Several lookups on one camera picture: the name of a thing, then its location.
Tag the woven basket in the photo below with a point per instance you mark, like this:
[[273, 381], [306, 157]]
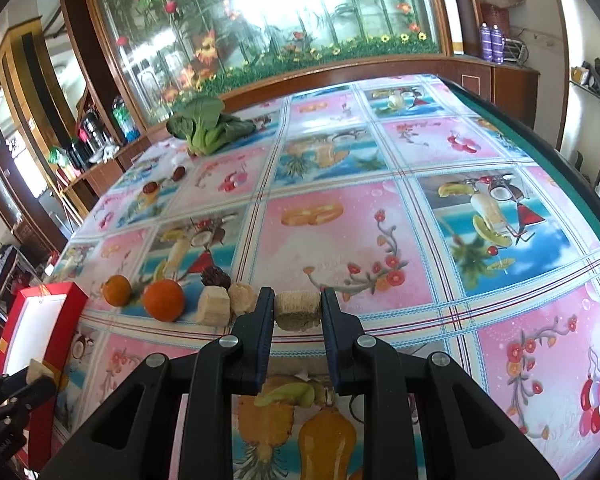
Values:
[[495, 15]]

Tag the green bottle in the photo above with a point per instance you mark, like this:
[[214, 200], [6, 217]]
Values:
[[125, 122]]

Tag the wooden display shelf unit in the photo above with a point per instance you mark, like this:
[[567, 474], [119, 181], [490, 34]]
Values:
[[35, 110]]

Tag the black thermos jug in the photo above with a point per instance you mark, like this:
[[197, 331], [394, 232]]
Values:
[[92, 132]]

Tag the flower painted glass partition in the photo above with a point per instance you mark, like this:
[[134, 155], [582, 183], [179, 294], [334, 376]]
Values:
[[280, 10]]

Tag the orange with green stem end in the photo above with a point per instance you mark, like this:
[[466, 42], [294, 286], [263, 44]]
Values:
[[116, 291]]

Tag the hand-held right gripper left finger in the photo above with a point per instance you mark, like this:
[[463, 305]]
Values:
[[260, 340]]

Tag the green packet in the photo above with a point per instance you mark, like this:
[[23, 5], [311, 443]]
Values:
[[57, 157]]

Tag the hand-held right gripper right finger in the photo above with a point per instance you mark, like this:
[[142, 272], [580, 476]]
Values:
[[331, 347]]

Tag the plain round orange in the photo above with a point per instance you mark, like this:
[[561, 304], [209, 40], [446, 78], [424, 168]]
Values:
[[164, 301]]

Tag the curved wooden cabinet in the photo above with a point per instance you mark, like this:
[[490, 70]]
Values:
[[510, 90]]

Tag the green bok choy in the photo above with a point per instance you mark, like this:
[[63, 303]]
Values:
[[202, 121]]

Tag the dark shoes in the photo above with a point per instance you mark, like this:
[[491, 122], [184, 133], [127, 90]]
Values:
[[597, 76]]

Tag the fruit printed tablecloth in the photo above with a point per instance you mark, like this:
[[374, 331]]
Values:
[[330, 260]]

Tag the beige puffed rice cake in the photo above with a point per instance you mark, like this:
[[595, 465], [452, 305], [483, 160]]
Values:
[[41, 370], [297, 311], [213, 307], [240, 299]]

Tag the red box with white inside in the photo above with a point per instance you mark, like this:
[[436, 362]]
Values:
[[35, 320]]

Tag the purple bottle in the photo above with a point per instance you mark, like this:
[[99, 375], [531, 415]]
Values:
[[485, 42], [497, 45]]

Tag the small dark red date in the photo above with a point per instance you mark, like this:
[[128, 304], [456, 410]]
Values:
[[178, 173]]

